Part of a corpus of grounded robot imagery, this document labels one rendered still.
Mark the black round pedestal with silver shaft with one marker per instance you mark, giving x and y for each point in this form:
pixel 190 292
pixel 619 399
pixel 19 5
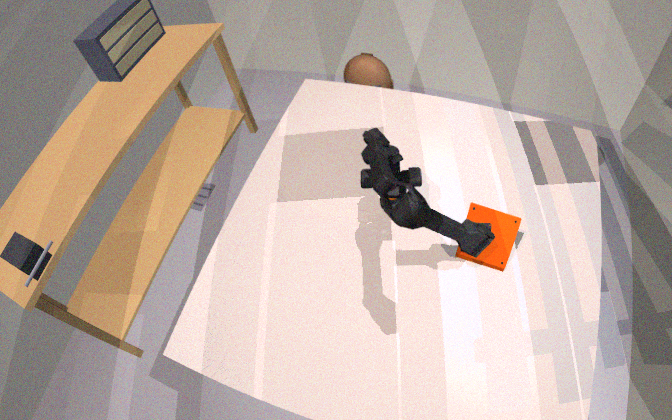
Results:
pixel 392 202

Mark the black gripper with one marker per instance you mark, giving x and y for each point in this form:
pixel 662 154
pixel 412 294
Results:
pixel 412 176

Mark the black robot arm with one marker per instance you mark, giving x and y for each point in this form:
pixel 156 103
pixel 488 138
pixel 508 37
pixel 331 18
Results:
pixel 413 211

